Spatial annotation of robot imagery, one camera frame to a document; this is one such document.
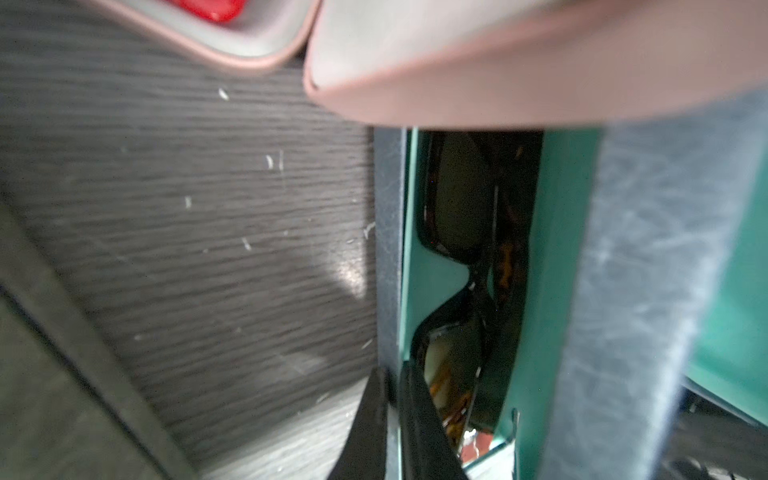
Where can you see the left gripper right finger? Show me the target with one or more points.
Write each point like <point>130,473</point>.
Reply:
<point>425,449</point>

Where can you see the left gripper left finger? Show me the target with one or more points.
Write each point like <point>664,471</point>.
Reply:
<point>364,454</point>

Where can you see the grey case tortoise sunglasses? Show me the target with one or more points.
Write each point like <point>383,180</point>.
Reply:
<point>634,226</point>

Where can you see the pink case red glasses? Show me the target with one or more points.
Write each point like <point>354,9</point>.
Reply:
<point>483,64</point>

